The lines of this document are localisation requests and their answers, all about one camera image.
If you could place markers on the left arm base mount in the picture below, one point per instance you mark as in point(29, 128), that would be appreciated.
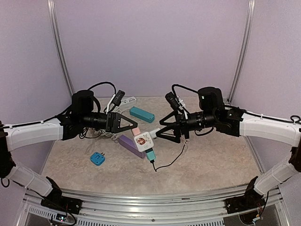
point(55, 200)

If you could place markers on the white cube socket with sticker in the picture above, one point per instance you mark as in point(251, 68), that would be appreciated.
point(143, 141)

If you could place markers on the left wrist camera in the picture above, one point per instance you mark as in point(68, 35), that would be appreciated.
point(114, 101)

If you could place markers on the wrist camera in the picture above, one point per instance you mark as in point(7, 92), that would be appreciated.
point(176, 104)
point(114, 101)

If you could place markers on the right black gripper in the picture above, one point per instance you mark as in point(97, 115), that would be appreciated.
point(181, 121)

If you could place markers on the right aluminium corner post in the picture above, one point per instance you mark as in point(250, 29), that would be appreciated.
point(243, 49)

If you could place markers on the left aluminium corner post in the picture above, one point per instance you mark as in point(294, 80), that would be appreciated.
point(59, 46)

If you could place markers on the blue plug adapter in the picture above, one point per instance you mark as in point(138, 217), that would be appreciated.
point(97, 158)

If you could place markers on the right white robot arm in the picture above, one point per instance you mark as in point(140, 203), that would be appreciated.
point(234, 121)

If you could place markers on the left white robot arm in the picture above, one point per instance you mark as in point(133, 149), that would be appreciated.
point(83, 113)

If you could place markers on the teal rectangular power block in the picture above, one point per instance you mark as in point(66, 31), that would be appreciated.
point(142, 114)

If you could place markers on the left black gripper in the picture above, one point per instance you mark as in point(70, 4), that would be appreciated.
point(113, 125)

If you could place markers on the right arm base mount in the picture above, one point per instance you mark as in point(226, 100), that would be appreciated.
point(249, 200)

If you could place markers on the aluminium corner post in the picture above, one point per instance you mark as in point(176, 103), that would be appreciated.
point(59, 46)
point(243, 49)

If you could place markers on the pink plug adapter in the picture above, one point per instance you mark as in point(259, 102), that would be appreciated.
point(136, 131)

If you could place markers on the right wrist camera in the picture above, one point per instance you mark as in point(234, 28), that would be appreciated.
point(176, 104)

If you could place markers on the purple rectangular power block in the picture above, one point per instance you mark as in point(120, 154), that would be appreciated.
point(128, 143)

